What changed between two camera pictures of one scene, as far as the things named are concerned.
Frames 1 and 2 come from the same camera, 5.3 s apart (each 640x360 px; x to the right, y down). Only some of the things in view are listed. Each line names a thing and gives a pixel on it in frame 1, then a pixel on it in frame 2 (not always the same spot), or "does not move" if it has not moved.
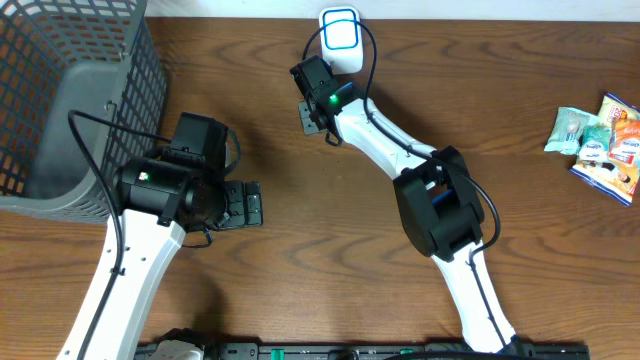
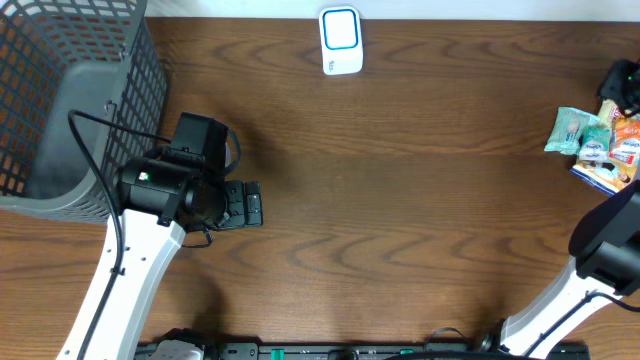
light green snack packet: x=567 y=129 does not move
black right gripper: x=305 y=121 -> x=616 y=79
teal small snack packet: x=594 y=142 does not move
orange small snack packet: x=624 y=141 does not move
